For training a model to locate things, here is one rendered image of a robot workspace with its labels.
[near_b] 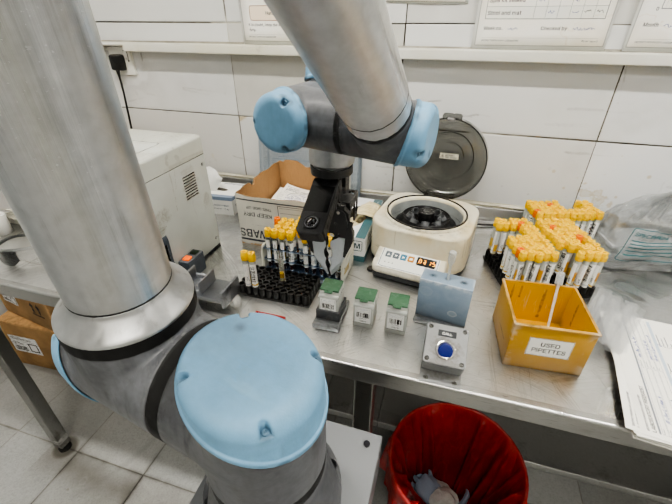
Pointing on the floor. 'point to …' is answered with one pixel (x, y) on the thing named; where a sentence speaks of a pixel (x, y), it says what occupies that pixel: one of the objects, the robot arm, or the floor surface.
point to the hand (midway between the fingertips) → (329, 270)
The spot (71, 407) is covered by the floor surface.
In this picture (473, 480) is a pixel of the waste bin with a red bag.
